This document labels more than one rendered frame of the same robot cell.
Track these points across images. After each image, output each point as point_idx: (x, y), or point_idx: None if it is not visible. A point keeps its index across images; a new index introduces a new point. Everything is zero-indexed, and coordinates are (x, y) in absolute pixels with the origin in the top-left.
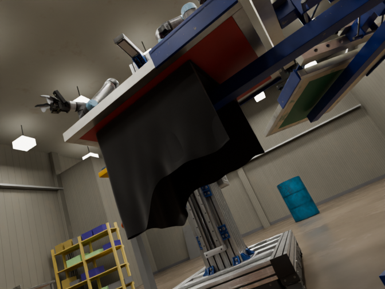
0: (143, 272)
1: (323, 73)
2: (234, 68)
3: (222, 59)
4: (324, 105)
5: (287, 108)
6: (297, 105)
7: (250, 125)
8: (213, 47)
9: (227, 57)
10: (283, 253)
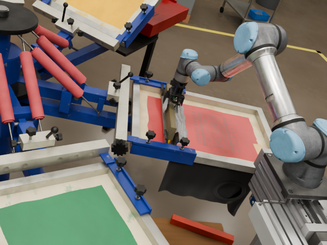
0: None
1: (81, 183)
2: (155, 117)
3: (156, 108)
4: None
5: (141, 233)
6: (125, 241)
7: (165, 172)
8: (155, 99)
9: (154, 108)
10: None
